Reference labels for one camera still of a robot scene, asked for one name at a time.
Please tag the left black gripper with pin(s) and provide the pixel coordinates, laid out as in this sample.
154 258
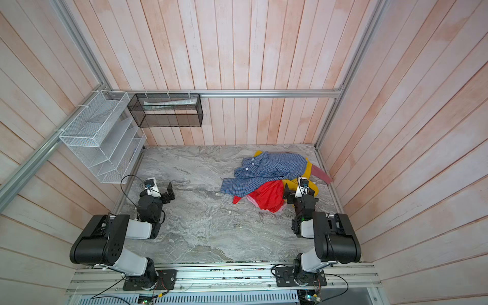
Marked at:
162 195

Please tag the red cloth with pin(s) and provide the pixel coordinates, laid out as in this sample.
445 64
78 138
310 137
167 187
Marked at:
272 188

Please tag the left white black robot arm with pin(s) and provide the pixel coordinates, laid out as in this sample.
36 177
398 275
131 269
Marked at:
102 242

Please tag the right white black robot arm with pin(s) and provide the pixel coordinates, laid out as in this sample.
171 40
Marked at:
334 238

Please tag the pink cloth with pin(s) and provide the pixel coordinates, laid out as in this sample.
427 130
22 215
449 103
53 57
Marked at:
271 204

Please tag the magenta cloth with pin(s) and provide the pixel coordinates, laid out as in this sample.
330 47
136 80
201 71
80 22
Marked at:
309 168

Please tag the blue checkered shirt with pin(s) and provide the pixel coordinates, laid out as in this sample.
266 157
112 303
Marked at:
265 167

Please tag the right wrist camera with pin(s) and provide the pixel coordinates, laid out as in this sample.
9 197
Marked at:
303 185

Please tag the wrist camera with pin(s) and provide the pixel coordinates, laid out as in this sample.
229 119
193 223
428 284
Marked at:
303 185
150 183

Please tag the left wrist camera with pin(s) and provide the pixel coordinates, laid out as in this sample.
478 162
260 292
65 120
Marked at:
150 183

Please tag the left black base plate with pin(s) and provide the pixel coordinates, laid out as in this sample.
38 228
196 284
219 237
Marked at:
162 279

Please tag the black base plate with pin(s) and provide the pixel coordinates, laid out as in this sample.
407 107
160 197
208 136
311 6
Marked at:
162 279
286 276

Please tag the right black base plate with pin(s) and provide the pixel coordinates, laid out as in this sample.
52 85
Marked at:
286 276

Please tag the white wire mesh shelf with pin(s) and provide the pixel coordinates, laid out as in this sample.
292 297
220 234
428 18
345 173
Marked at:
104 138

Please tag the black wire mesh basket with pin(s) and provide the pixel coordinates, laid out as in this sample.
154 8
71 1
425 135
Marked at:
166 110

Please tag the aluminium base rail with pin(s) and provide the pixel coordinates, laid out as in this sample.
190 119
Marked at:
254 282

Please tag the horizontal aluminium frame bar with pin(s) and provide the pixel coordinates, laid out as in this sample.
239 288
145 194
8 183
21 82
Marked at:
306 93

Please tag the left aluminium frame bar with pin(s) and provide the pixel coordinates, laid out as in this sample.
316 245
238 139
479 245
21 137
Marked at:
26 171

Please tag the right aluminium frame post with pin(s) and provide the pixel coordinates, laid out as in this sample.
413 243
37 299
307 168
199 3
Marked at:
355 40

